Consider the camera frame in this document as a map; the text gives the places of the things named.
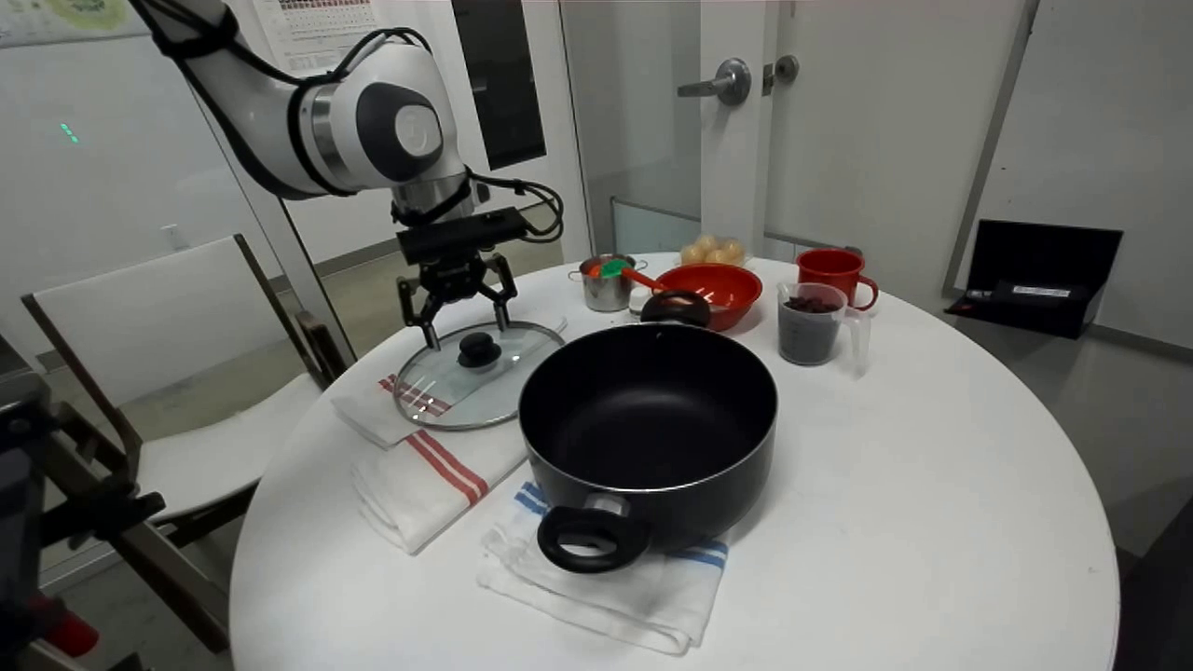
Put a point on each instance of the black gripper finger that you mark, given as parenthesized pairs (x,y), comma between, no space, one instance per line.
(427,319)
(506,297)

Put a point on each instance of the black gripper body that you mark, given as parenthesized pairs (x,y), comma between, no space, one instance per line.
(455,269)

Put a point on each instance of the round glass pot lid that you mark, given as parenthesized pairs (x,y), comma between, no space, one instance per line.
(490,385)

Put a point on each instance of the metal cup with colourful items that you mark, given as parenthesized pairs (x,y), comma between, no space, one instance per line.
(604,285)

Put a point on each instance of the white towel with red stripes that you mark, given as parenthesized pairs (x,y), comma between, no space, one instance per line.
(424,489)
(376,410)

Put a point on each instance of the pale yellow food pieces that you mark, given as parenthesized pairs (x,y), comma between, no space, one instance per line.
(712,249)

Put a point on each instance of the red bowl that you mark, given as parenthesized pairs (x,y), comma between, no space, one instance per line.
(720,293)

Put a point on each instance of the clear cup with dark contents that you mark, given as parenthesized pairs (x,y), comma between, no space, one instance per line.
(808,328)

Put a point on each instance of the red mug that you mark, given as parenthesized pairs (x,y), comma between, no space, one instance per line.
(829,267)

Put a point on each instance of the white towel with blue stripes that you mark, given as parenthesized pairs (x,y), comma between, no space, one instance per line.
(619,600)

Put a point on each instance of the dark round door knob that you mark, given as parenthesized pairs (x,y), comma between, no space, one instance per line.
(782,72)

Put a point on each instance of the black laptop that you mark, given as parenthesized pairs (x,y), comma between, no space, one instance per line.
(1039,272)

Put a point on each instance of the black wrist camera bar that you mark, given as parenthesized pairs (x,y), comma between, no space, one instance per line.
(468,232)

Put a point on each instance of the black wall panel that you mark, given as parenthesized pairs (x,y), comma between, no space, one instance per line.
(506,88)

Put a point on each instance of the white chair with dark frame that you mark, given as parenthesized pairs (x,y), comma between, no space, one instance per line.
(189,321)

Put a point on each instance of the white paper wall poster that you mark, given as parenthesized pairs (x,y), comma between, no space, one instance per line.
(322,39)

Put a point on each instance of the black camera stand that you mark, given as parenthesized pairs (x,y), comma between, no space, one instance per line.
(50,508)

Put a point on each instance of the green printed wall poster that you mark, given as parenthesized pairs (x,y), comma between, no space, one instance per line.
(61,21)

